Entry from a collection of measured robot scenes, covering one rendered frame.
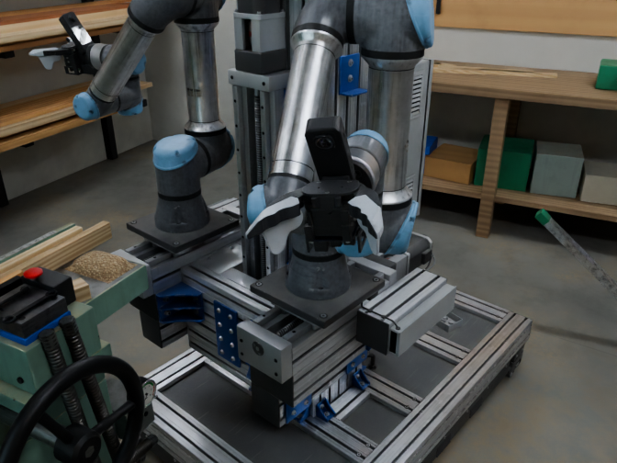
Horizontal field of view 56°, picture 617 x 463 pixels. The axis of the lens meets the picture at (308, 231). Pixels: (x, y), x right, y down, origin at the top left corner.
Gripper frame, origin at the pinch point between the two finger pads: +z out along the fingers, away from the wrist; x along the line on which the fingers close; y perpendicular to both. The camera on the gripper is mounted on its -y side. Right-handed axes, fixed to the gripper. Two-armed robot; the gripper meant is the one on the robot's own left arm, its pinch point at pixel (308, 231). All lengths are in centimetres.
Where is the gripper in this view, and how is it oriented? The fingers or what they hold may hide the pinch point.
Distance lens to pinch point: 63.4
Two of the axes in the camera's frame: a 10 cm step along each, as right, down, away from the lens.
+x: -9.6, 0.1, 2.9
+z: -2.6, 4.3, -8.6
